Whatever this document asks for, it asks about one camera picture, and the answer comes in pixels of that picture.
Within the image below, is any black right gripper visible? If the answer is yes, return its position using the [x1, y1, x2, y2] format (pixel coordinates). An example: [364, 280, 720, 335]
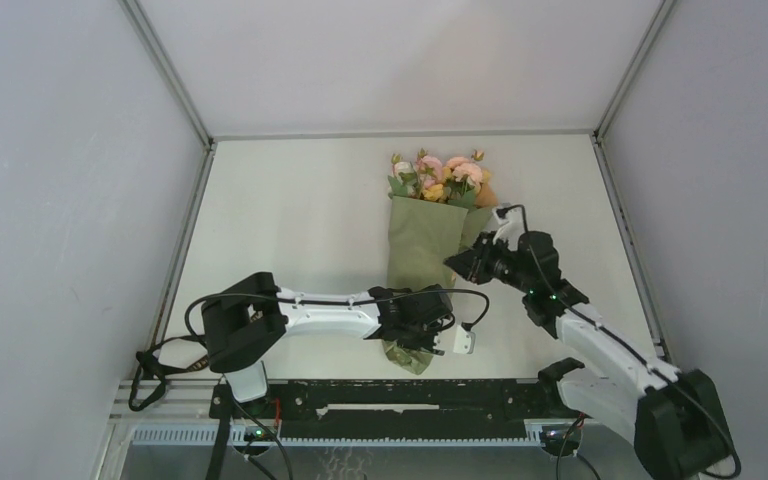
[444, 230, 534, 294]

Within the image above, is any orange green wrapping paper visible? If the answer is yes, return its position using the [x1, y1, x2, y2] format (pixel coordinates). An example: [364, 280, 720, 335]
[383, 182, 499, 376]

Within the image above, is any pink fake flower stem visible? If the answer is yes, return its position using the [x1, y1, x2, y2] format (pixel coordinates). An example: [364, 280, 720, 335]
[414, 149, 444, 189]
[443, 150, 492, 190]

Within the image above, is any yellow fake flower stem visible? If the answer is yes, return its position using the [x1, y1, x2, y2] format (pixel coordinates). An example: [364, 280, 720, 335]
[421, 183, 448, 203]

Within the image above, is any white fake flower stem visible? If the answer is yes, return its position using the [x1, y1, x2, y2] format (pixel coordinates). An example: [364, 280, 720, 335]
[387, 153, 419, 198]

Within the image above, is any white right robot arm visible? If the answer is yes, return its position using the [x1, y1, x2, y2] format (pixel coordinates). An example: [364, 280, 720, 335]
[444, 232, 742, 479]

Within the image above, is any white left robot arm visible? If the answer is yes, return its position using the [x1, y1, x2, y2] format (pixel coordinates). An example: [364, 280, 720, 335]
[184, 272, 455, 417]

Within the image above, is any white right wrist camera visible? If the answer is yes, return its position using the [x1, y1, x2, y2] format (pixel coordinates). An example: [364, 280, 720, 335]
[493, 205, 525, 246]

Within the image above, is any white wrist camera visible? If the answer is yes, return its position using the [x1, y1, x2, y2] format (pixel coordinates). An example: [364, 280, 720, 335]
[452, 325, 476, 355]
[493, 205, 525, 246]

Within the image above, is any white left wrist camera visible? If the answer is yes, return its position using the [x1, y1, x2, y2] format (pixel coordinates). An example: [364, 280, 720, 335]
[452, 325, 476, 355]

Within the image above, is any black mounting base rail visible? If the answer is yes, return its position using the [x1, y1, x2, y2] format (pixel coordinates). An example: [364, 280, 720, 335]
[209, 378, 579, 442]

